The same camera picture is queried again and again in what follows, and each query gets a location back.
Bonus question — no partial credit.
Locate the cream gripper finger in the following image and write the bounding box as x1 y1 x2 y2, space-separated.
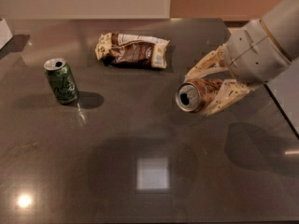
201 79 250 116
185 46 229 81

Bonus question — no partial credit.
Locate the orange soda can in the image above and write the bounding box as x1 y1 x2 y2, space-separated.
175 78 223 113

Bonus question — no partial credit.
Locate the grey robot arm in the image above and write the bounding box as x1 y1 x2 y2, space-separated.
176 0 299 116

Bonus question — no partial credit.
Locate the green soda can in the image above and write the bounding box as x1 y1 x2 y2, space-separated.
44 58 78 105

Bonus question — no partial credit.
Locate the brown chip bag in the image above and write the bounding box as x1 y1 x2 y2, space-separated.
95 33 169 69

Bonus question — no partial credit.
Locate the white box at left edge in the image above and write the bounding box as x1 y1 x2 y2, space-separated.
0 18 13 49

